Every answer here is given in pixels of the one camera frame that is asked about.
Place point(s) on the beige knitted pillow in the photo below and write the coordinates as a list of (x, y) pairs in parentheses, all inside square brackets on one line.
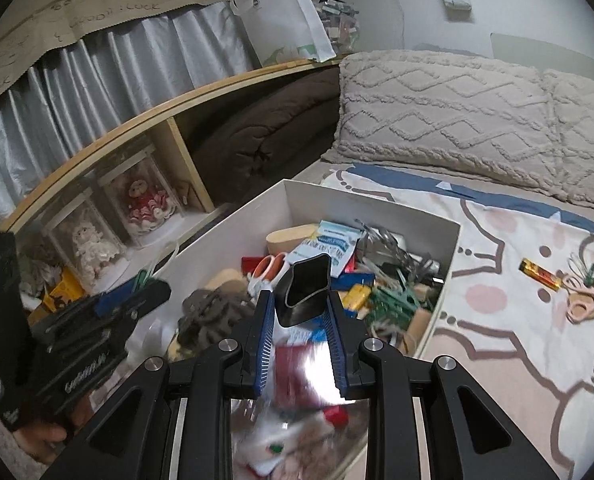
[(442, 110), (587, 145)]

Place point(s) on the blue and white wipes packet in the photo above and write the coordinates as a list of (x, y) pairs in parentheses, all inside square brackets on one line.
[(327, 245)]

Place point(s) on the brown scrunchie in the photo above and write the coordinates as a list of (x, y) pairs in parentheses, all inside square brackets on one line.
[(212, 310)]

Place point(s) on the red and yellow candy bar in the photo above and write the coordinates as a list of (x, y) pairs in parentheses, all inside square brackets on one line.
[(541, 274)]

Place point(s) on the peach plastic scissors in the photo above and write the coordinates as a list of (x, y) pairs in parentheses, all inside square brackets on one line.
[(579, 307)]

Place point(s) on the oval wooden piece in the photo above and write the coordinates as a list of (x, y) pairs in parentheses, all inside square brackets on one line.
[(287, 239)]

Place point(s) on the grey headboard panel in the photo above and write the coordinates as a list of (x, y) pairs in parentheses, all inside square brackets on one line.
[(552, 50)]

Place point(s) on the brown folded blanket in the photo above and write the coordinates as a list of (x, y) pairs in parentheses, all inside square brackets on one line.
[(257, 130)]

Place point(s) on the yellow toy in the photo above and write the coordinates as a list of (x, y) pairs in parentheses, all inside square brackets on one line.
[(62, 290)]

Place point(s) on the white cardboard box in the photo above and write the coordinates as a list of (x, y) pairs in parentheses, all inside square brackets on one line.
[(377, 205)]

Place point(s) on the wooden shelf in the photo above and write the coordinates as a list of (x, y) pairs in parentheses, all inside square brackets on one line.
[(127, 126)]

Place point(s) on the person's left forearm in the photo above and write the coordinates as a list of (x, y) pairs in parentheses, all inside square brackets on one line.
[(7, 457)]

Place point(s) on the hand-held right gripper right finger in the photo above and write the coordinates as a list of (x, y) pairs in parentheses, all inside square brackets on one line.
[(335, 347)]

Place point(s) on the clear bag of trinkets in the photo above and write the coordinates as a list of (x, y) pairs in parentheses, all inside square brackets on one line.
[(342, 25)]

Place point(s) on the grey curtain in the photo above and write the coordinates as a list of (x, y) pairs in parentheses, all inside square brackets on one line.
[(102, 75)]

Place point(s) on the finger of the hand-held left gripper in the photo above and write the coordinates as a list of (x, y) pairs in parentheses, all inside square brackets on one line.
[(114, 299), (149, 296)]

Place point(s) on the person's left hand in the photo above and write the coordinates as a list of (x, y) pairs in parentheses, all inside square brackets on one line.
[(42, 435)]

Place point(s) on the cartoon printed blanket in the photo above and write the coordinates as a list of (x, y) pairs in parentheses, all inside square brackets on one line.
[(502, 360)]

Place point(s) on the white tote bag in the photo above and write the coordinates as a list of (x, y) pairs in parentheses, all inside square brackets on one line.
[(282, 15)]

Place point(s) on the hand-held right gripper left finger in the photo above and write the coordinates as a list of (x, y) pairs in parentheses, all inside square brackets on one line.
[(265, 345)]

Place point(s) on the black plastic cup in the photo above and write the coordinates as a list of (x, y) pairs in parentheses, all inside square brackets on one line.
[(302, 285)]

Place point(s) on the small green clip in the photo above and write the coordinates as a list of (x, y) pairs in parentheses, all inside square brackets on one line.
[(590, 271)]

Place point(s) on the red packet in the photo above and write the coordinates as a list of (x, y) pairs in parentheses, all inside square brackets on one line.
[(302, 370)]

